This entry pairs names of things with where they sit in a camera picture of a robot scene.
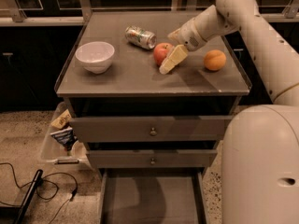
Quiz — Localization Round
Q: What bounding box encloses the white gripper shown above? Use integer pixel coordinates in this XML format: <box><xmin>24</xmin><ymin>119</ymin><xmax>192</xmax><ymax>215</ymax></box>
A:
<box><xmin>159</xmin><ymin>18</ymin><xmax>206</xmax><ymax>75</ymax></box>

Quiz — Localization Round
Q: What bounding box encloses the red apple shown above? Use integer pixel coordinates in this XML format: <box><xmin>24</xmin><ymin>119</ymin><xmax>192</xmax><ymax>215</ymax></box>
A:
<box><xmin>153</xmin><ymin>43</ymin><xmax>173</xmax><ymax>66</ymax></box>

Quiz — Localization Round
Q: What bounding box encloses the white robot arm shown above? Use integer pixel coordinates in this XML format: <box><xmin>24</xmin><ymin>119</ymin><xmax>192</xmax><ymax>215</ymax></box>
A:
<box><xmin>160</xmin><ymin>0</ymin><xmax>299</xmax><ymax>224</ymax></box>

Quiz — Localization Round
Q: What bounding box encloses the grey drawer cabinet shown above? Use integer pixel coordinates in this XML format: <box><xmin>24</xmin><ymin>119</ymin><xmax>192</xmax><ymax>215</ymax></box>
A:
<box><xmin>54</xmin><ymin>10</ymin><xmax>252</xmax><ymax>179</ymax></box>

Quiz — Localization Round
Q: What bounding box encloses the grey top drawer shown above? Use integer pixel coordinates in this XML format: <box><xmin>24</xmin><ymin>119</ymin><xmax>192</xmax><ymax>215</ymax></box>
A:
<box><xmin>70</xmin><ymin>116</ymin><xmax>232</xmax><ymax>143</ymax></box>

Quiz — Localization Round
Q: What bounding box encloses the brass top drawer knob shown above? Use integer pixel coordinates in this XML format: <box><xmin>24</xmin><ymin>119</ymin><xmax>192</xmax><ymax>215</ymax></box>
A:
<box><xmin>149</xmin><ymin>127</ymin><xmax>157</xmax><ymax>136</ymax></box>

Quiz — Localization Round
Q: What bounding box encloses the brass drawer knob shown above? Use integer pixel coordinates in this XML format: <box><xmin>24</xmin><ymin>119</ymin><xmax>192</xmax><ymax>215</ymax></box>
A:
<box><xmin>149</xmin><ymin>127</ymin><xmax>157</xmax><ymax>136</ymax></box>
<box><xmin>149</xmin><ymin>158</ymin><xmax>156</xmax><ymax>165</ymax></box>

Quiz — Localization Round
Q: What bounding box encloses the brass middle drawer knob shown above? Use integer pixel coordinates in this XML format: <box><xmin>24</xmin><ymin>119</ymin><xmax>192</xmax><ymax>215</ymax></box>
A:
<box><xmin>149</xmin><ymin>158</ymin><xmax>156</xmax><ymax>165</ymax></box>

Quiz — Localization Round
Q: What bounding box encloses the grey middle drawer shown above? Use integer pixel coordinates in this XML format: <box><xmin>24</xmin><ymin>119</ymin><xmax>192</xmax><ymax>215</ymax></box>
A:
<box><xmin>87</xmin><ymin>149</ymin><xmax>217</xmax><ymax>168</ymax></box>

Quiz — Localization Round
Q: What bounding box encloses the grey open bottom drawer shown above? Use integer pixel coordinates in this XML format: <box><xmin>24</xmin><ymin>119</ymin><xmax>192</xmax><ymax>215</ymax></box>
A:
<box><xmin>99</xmin><ymin>168</ymin><xmax>210</xmax><ymax>224</ymax></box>

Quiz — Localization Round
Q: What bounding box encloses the crushed soda can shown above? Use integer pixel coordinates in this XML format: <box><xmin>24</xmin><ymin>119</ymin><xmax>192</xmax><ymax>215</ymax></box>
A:
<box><xmin>125</xmin><ymin>25</ymin><xmax>156</xmax><ymax>49</ymax></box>

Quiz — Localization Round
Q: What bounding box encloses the orange fruit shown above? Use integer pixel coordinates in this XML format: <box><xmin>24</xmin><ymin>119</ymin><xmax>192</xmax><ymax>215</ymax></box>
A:
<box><xmin>204</xmin><ymin>49</ymin><xmax>226</xmax><ymax>71</ymax></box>

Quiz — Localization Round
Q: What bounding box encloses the white ceramic bowl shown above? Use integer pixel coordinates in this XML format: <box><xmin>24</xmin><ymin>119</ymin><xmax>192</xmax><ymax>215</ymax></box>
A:
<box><xmin>75</xmin><ymin>41</ymin><xmax>115</xmax><ymax>74</ymax></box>

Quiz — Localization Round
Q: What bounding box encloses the tan snack packet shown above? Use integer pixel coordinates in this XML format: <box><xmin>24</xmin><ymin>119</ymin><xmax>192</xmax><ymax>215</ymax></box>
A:
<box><xmin>50</xmin><ymin>110</ymin><xmax>71</xmax><ymax>129</ymax></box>

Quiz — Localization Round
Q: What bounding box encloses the dark blue snack bag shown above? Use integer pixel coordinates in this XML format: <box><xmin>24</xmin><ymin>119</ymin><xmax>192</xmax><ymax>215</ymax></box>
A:
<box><xmin>50</xmin><ymin>127</ymin><xmax>78</xmax><ymax>151</ymax></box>

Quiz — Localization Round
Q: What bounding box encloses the clear plastic storage bin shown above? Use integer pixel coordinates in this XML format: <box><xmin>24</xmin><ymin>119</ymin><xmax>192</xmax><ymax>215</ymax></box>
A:
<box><xmin>38</xmin><ymin>101</ymin><xmax>92</xmax><ymax>166</ymax></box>

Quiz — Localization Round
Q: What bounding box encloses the black bar on floor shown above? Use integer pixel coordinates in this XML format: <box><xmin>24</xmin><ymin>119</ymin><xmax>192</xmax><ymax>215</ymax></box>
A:
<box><xmin>13</xmin><ymin>169</ymin><xmax>43</xmax><ymax>224</ymax></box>

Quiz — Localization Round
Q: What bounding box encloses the black cable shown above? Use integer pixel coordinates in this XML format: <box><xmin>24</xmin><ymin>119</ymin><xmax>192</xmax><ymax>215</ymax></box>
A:
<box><xmin>0</xmin><ymin>161</ymin><xmax>78</xmax><ymax>224</ymax></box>

